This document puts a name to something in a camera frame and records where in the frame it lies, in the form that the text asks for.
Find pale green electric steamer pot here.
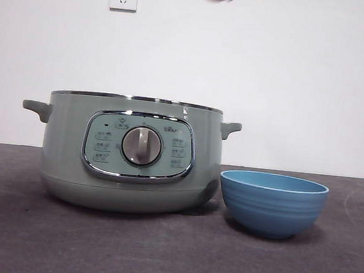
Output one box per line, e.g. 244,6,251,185
13,85,245,224

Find blue ribbed bowl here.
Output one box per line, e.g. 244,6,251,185
214,168,331,244

